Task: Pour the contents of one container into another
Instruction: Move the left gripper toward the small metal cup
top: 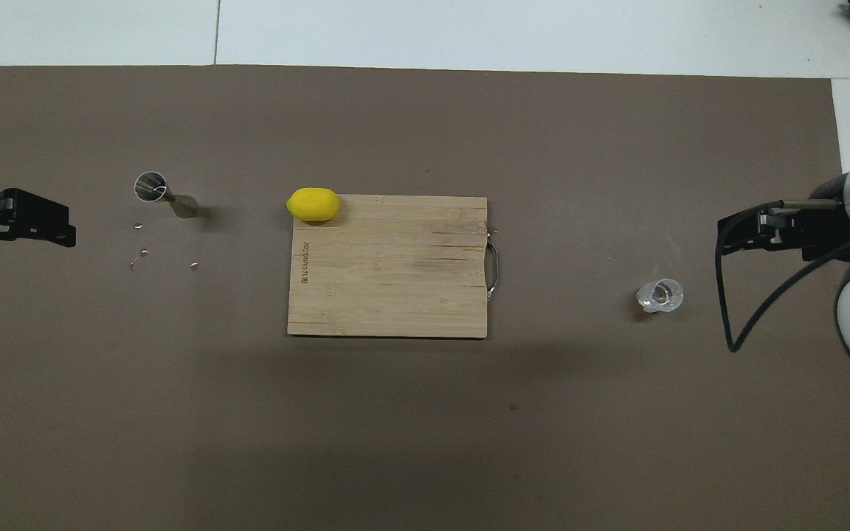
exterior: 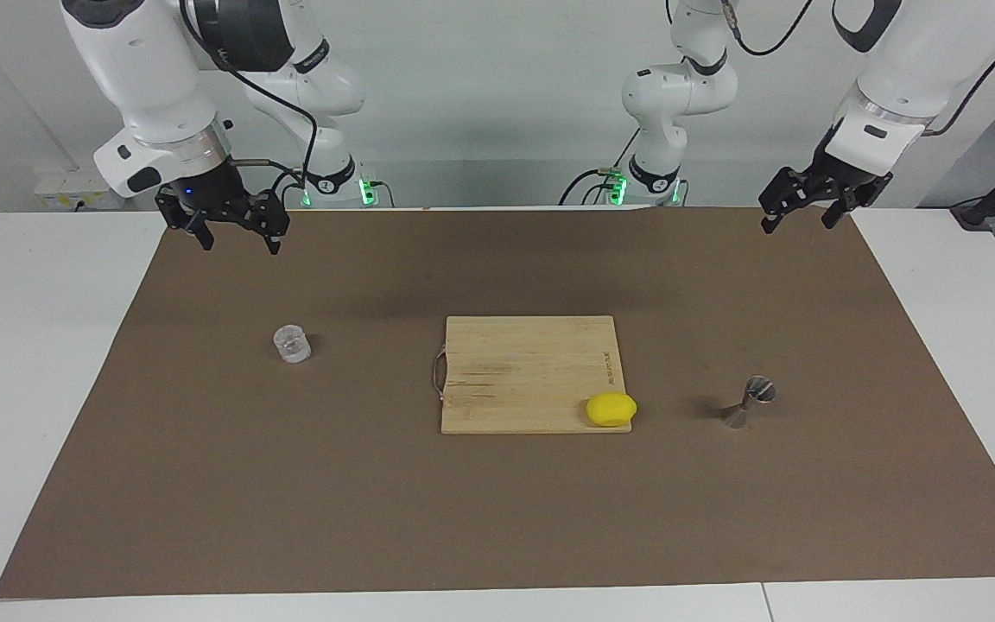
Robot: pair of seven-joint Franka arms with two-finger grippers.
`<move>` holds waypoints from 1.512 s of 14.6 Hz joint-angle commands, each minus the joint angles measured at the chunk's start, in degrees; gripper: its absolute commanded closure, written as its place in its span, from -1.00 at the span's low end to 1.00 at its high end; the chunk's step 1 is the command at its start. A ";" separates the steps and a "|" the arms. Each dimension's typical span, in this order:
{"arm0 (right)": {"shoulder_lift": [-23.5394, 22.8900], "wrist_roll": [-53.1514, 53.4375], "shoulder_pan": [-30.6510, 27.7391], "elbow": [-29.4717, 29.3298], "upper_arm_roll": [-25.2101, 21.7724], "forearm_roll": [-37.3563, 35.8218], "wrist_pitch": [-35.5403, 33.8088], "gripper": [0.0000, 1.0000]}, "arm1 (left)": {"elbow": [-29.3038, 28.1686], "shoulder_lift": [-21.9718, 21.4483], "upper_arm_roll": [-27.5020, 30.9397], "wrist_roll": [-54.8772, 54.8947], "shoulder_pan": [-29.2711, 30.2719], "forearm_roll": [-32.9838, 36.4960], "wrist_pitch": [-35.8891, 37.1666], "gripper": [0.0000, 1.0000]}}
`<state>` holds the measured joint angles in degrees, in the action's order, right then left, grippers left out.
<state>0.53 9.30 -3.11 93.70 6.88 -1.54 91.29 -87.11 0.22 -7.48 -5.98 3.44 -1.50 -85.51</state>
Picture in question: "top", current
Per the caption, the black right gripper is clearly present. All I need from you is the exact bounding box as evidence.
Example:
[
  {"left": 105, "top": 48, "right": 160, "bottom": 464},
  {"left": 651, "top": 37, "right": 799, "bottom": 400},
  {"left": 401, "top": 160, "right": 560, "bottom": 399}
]
[{"left": 717, "top": 176, "right": 850, "bottom": 263}]

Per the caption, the small clear glass cup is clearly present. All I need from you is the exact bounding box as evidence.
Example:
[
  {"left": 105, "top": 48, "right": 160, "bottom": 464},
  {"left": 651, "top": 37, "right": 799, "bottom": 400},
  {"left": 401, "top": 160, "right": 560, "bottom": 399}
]
[{"left": 636, "top": 278, "right": 685, "bottom": 314}]

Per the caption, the steel double jigger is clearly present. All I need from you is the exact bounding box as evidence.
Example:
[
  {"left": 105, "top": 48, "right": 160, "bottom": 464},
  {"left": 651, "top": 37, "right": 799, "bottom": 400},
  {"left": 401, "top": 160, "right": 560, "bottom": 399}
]
[{"left": 134, "top": 171, "right": 199, "bottom": 220}]

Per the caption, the yellow lemon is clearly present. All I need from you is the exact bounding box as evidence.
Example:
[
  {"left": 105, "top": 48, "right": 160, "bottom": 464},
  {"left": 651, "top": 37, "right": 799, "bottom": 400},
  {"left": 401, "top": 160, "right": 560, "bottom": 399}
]
[{"left": 286, "top": 187, "right": 341, "bottom": 223}]

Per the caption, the brown table mat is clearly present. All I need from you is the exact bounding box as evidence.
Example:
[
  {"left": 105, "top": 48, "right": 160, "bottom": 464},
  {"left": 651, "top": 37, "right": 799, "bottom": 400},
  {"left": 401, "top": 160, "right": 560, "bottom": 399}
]
[{"left": 0, "top": 65, "right": 850, "bottom": 531}]

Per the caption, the bamboo cutting board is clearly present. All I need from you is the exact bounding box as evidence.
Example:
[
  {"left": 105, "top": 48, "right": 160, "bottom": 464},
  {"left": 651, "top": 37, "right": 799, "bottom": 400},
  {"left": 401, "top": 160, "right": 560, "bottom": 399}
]
[{"left": 287, "top": 195, "right": 500, "bottom": 339}]

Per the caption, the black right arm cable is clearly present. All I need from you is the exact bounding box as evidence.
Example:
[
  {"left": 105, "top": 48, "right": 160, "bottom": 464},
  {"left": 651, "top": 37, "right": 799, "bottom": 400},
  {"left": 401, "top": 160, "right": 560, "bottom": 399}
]
[{"left": 716, "top": 203, "right": 850, "bottom": 353}]

